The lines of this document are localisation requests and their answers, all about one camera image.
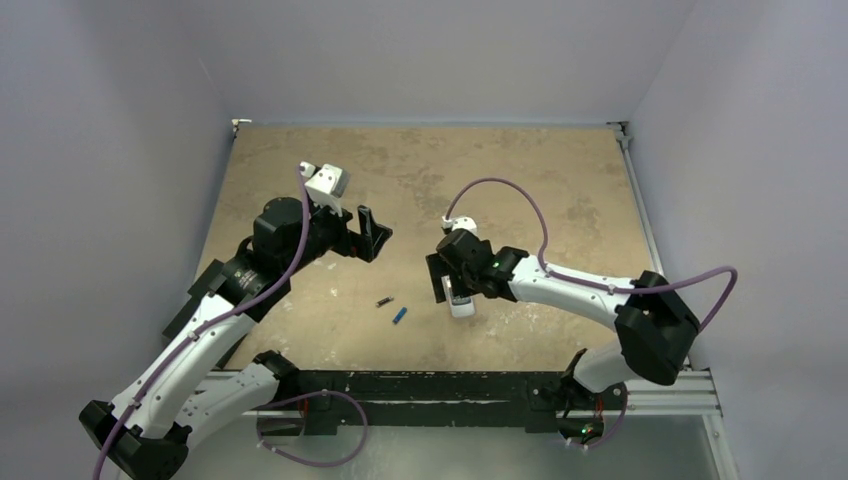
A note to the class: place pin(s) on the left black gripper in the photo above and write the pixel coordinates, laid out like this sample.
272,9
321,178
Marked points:
363,245

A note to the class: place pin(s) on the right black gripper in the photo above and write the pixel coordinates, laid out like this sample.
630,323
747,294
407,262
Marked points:
448,266

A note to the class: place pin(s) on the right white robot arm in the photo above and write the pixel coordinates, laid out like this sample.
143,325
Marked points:
654,328

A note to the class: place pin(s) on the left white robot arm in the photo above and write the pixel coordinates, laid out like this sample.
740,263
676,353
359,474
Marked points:
149,429

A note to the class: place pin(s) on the blue battery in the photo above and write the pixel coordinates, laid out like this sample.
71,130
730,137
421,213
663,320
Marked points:
399,316

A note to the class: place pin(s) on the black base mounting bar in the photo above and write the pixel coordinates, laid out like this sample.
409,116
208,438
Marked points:
535,401

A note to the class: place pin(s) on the black box with blue tool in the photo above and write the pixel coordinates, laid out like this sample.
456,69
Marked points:
208,283

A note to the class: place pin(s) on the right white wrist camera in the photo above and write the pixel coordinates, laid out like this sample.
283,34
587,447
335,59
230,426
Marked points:
458,223

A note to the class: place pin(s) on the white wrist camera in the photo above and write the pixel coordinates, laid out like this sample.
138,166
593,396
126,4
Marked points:
458,223
325,185

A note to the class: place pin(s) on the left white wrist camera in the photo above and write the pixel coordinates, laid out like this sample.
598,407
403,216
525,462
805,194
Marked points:
325,185

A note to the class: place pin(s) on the aluminium frame rail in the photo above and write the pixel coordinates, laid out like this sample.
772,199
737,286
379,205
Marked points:
695,393

